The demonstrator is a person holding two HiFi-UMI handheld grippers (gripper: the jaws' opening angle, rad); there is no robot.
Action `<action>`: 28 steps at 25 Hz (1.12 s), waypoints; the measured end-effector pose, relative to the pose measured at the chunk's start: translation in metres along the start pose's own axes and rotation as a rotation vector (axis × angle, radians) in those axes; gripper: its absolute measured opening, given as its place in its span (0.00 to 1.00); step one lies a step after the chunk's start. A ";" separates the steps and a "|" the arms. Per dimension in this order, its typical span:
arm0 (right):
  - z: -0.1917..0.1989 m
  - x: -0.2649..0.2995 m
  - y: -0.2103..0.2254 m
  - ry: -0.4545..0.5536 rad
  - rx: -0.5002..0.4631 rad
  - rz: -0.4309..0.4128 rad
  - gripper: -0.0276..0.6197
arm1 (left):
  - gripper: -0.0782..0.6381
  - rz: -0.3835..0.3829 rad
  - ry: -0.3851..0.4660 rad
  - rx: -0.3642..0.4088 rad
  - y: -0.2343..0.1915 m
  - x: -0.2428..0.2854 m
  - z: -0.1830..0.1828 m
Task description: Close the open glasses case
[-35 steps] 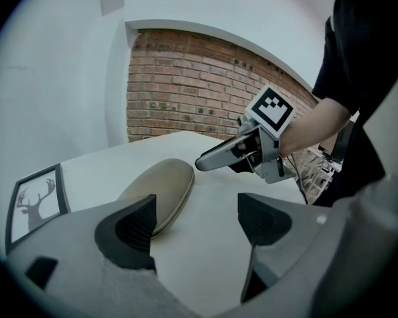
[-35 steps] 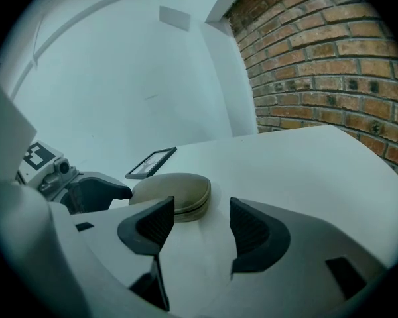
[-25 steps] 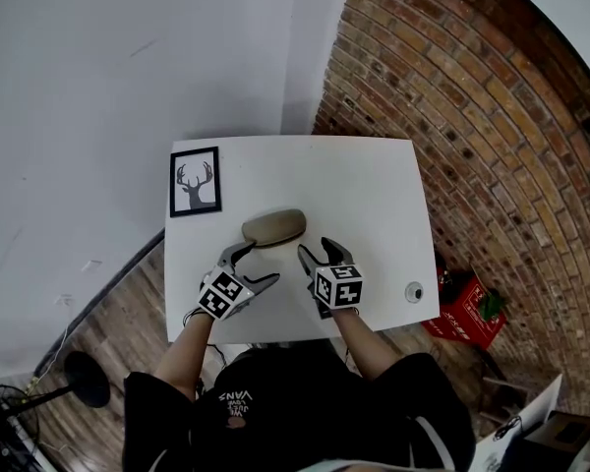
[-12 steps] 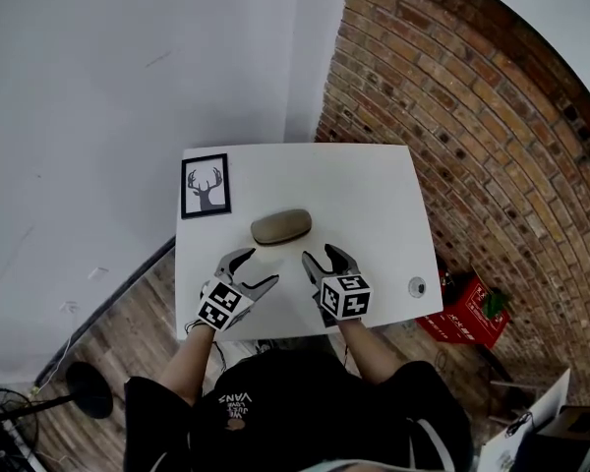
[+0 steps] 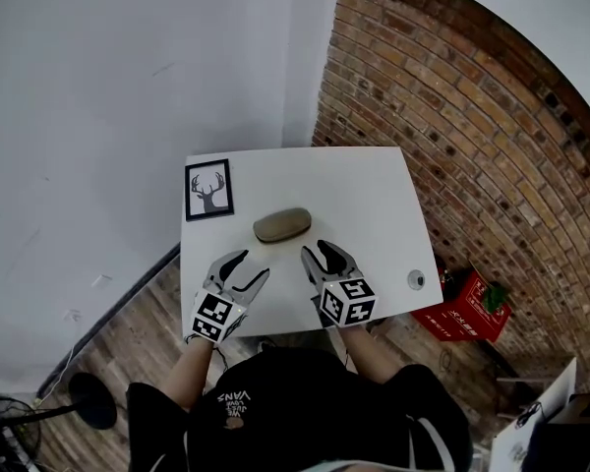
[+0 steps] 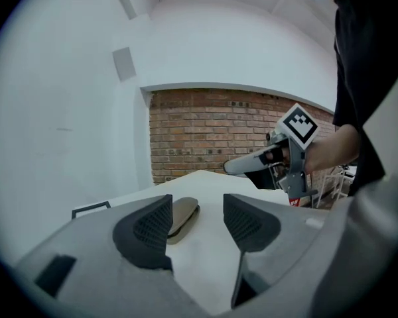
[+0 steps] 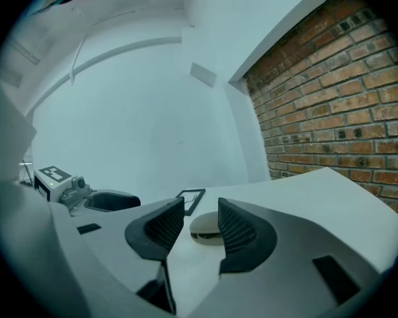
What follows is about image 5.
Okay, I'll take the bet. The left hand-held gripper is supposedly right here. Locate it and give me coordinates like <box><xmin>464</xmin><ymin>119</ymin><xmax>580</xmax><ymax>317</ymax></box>
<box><xmin>189</xmin><ymin>249</ymin><xmax>271</xmax><ymax>346</ymax></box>

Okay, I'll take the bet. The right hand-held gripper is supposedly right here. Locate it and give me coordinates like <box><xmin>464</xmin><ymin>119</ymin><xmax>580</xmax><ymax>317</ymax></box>
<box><xmin>300</xmin><ymin>239</ymin><xmax>379</xmax><ymax>330</ymax></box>

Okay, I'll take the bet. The beige glasses case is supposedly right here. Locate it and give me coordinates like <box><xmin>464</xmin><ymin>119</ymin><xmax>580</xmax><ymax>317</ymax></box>
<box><xmin>252</xmin><ymin>206</ymin><xmax>314</xmax><ymax>245</ymax></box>

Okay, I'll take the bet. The person's right forearm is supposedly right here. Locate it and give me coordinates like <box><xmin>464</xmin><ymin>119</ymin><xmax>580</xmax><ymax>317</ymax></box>
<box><xmin>341</xmin><ymin>324</ymin><xmax>407</xmax><ymax>385</ymax></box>

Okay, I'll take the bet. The person's left forearm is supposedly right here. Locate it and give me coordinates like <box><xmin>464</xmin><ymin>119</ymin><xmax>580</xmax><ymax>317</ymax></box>
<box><xmin>164</xmin><ymin>336</ymin><xmax>215</xmax><ymax>410</ymax></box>

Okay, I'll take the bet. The black framed deer picture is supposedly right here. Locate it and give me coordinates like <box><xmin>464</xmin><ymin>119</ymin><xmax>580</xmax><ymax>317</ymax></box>
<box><xmin>184</xmin><ymin>157</ymin><xmax>237</xmax><ymax>223</ymax></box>

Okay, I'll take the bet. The red plastic crate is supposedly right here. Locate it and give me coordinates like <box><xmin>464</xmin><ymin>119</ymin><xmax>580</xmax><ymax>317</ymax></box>
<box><xmin>410</xmin><ymin>268</ymin><xmax>513</xmax><ymax>344</ymax></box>

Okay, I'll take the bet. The person's black shirt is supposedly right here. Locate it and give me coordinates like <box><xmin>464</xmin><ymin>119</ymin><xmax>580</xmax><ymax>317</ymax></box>
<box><xmin>126</xmin><ymin>346</ymin><xmax>473</xmax><ymax>472</ymax></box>

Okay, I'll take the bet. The black standing fan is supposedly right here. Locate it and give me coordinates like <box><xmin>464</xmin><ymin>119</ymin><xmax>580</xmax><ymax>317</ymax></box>
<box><xmin>0</xmin><ymin>371</ymin><xmax>118</xmax><ymax>472</ymax></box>

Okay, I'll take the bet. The white printed board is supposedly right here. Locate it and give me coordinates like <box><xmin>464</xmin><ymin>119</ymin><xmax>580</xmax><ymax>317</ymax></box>
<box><xmin>489</xmin><ymin>356</ymin><xmax>579</xmax><ymax>472</ymax></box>

